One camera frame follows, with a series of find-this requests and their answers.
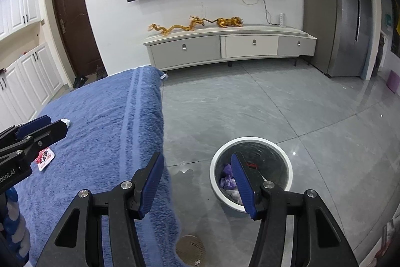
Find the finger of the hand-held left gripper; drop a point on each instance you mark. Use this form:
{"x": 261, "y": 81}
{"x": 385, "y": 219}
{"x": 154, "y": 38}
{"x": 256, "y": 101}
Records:
{"x": 50, "y": 134}
{"x": 31, "y": 126}

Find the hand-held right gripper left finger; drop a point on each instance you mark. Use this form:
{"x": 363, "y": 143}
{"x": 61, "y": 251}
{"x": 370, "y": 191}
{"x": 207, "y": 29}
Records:
{"x": 150, "y": 184}

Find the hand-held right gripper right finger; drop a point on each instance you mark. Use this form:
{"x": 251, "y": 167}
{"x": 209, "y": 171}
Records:
{"x": 242, "y": 188}

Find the white round trash bin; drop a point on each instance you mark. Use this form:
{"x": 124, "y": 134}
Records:
{"x": 270, "y": 160}

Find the purple wrapper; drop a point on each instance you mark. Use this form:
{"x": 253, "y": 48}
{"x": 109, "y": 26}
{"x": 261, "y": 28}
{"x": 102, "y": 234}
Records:
{"x": 228, "y": 179}

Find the crumpled white tissue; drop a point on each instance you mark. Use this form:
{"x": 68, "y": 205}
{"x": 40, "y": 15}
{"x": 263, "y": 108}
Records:
{"x": 65, "y": 122}

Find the red wrapper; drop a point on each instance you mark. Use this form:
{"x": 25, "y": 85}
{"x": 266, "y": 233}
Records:
{"x": 252, "y": 166}

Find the red and white small packet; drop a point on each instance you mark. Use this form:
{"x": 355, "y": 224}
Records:
{"x": 45, "y": 159}

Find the white floor cabinet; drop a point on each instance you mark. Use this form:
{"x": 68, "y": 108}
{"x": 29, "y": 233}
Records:
{"x": 28, "y": 82}

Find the blue towel blanket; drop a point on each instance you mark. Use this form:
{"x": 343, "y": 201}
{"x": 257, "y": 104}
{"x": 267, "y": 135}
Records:
{"x": 93, "y": 129}

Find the dark shoes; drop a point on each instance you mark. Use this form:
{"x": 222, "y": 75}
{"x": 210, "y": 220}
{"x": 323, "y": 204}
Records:
{"x": 100, "y": 73}
{"x": 79, "y": 81}

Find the beige slipper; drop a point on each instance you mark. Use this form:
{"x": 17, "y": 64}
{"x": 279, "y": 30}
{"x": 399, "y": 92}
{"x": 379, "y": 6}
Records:
{"x": 190, "y": 249}

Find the dark brown door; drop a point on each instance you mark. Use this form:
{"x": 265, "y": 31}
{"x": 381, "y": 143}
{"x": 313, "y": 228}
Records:
{"x": 75, "y": 23}

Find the white television cabinet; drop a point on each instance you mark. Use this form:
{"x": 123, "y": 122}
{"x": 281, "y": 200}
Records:
{"x": 187, "y": 49}

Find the golden dragon ornament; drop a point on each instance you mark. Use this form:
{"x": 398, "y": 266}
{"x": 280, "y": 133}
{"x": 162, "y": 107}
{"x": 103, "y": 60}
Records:
{"x": 178, "y": 27}

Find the golden tiger ornament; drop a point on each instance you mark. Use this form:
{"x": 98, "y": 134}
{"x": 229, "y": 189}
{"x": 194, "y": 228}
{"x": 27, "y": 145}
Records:
{"x": 228, "y": 22}

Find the white power strip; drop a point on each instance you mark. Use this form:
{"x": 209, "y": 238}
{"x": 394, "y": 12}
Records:
{"x": 282, "y": 20}

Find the purple plastic bin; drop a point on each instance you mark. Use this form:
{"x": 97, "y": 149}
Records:
{"x": 393, "y": 81}

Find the grey tall side panel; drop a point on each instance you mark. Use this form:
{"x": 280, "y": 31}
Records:
{"x": 315, "y": 4}

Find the white wall cabinet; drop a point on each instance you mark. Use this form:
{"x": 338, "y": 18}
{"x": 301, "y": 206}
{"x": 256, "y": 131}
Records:
{"x": 18, "y": 4}

